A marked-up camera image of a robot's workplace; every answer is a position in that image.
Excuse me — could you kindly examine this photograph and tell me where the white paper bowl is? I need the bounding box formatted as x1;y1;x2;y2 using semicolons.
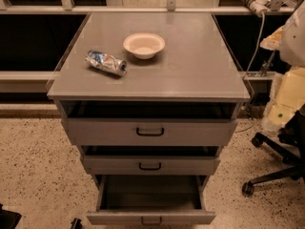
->
123;33;165;59

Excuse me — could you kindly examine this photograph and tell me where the white power strip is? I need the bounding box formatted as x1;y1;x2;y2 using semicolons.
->
241;0;269;17

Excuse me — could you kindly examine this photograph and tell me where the grey drawer cabinet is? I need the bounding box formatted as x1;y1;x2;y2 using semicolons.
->
46;11;251;189

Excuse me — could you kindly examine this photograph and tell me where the metal diagonal rod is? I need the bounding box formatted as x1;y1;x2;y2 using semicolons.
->
258;52;275;77

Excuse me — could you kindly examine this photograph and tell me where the grey drawer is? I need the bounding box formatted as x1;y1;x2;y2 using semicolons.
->
82;156;220;176
87;175;215;226
62;118;237;146

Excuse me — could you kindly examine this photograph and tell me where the black office chair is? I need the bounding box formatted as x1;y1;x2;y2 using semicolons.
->
241;103;305;198

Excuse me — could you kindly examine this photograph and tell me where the crushed silver blue can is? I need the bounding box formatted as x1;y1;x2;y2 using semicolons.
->
86;50;127;77

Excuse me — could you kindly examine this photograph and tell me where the grey power cable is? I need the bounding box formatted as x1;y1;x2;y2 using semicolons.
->
245;11;266;78

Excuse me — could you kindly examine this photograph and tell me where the black object bottom left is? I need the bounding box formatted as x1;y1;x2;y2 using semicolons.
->
0;204;22;229

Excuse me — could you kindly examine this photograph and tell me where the small black floor object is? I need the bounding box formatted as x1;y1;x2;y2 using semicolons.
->
71;219;82;229

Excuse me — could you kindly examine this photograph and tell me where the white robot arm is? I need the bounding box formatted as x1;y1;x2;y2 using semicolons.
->
260;1;305;131

